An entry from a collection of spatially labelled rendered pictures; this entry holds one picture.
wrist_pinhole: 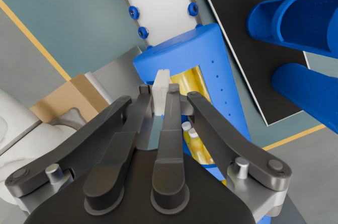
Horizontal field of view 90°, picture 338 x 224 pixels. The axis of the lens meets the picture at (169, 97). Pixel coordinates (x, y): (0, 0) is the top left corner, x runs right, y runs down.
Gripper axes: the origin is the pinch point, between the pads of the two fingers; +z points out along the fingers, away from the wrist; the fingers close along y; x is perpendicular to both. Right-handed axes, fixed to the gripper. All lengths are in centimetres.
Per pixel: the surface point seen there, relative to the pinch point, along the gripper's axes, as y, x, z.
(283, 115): 104, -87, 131
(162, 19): -3, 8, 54
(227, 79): 15.8, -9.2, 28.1
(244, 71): 62, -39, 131
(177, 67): 1.9, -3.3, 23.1
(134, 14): -12, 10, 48
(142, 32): -10.4, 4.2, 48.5
